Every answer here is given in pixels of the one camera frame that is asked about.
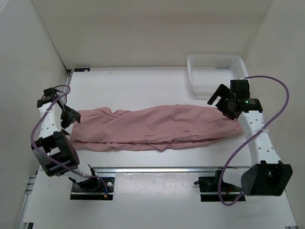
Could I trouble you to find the pink trousers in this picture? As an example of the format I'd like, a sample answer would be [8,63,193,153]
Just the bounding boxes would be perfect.
[70,104,243,152]

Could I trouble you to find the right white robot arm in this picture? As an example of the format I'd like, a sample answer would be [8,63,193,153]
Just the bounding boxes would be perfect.
[207,80,293,196]

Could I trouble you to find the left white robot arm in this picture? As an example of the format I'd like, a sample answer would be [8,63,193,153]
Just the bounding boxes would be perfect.
[30,93,100,191]

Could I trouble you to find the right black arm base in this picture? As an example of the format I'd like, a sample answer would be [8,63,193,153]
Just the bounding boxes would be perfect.
[193,177,241,202]

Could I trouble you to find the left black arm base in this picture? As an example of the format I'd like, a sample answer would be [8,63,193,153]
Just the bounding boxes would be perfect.
[70,174,115,201]

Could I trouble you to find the white plastic basket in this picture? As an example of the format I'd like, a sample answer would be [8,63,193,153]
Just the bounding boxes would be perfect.
[187,54,248,96]

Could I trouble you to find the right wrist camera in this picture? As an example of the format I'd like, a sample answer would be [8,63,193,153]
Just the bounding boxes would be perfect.
[230,80,250,100]

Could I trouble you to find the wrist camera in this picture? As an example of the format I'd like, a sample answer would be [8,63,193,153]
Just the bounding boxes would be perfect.
[230,80,250,100]
[42,87,59,102]

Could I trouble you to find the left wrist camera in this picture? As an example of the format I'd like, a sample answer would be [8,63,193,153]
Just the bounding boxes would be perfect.
[42,87,59,102]

